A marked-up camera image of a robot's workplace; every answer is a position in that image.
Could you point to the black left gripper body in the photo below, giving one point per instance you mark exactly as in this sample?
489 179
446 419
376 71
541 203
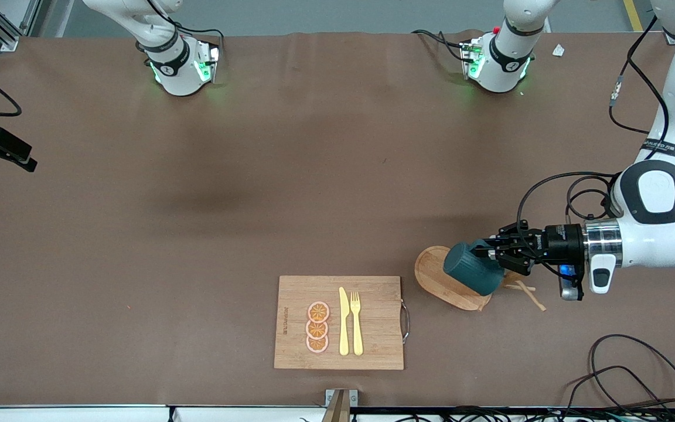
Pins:
561 242

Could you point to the dark teal cup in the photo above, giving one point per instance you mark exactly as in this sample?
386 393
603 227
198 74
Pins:
469 266

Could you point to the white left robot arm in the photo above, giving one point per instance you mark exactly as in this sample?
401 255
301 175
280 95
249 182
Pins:
654 193

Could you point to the wooden cup rack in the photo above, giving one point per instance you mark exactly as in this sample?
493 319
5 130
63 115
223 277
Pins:
431 275

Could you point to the bamboo cutting board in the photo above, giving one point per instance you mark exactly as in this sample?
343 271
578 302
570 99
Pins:
372 316

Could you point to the yellow plastic fork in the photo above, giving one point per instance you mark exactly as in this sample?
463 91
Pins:
356 334

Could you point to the yellow plastic knife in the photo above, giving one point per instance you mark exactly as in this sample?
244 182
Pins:
344 322

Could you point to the white paper scrap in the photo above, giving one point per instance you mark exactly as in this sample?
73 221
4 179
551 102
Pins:
558 50

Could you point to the orange slice toy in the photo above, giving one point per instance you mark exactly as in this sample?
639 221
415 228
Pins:
317 345
318 311
317 330

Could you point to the brown table mat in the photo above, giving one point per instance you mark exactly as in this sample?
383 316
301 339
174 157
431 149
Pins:
197 264

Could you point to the aluminium frame profile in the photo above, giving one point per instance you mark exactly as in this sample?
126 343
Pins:
6 42

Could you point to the grey metal bracket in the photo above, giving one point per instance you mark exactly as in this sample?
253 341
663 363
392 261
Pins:
340 404

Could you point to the white table rail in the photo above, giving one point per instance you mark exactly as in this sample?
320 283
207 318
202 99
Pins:
79 414

